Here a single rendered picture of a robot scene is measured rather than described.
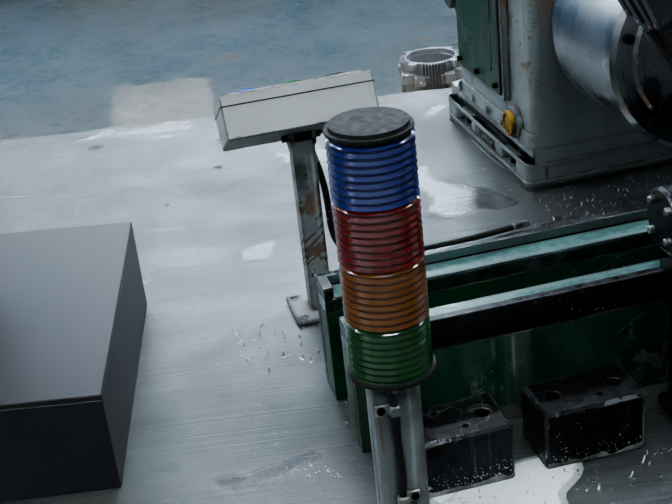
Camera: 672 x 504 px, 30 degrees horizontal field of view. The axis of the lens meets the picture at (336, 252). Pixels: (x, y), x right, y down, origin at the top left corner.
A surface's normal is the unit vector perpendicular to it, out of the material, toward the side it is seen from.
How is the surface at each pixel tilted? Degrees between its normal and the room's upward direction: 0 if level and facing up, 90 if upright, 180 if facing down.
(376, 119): 0
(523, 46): 90
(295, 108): 61
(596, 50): 88
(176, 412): 0
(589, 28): 77
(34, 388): 2
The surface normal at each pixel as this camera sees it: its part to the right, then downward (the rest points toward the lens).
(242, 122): 0.17, -0.08
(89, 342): -0.07, -0.89
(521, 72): -0.96, 0.19
